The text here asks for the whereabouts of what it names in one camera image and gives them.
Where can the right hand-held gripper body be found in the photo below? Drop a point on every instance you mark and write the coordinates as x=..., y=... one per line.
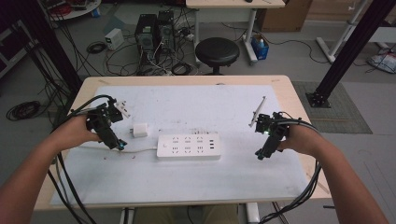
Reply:
x=271, y=129

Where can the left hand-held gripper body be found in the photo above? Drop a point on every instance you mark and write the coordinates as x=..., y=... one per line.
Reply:
x=101, y=121

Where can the white charger plug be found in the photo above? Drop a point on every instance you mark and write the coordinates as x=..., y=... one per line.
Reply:
x=140, y=130

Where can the white power strip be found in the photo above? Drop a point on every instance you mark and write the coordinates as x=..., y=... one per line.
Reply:
x=188, y=146

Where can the person's left hand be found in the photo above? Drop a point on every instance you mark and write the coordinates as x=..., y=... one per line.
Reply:
x=73, y=132

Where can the person's right hand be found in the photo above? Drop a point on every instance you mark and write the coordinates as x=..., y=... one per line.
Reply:
x=300, y=140

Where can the white table leg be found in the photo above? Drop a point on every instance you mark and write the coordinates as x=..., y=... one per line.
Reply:
x=252, y=213
x=127, y=216

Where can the grey floor mat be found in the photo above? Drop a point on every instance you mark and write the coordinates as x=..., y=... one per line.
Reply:
x=342, y=115

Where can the white table mat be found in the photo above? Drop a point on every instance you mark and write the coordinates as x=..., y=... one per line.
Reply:
x=186, y=183

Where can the blue bin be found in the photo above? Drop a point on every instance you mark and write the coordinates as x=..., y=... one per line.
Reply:
x=260, y=49

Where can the white power supply box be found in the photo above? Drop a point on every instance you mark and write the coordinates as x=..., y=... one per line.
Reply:
x=114, y=38

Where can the light wooden table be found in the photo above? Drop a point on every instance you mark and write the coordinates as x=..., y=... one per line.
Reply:
x=186, y=79

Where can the black round stool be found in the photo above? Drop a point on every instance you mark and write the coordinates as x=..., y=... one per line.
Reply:
x=217, y=51

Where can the black computer tower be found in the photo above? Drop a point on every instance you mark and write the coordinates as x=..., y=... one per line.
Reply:
x=166, y=29
x=145, y=37

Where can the cardboard box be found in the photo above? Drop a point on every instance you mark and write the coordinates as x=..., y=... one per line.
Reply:
x=285, y=17

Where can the round white table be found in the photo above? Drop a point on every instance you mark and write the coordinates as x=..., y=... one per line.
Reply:
x=76, y=9

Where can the white plastic bag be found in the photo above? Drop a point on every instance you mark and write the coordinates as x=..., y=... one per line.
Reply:
x=384, y=62

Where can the white-legged desk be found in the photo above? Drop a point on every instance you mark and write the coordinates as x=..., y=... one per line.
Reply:
x=230, y=3

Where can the black metal post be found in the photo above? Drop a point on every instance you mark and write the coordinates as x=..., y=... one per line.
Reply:
x=351, y=46
x=51, y=43

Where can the white metal frame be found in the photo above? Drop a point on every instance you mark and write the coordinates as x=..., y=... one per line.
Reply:
x=339, y=37

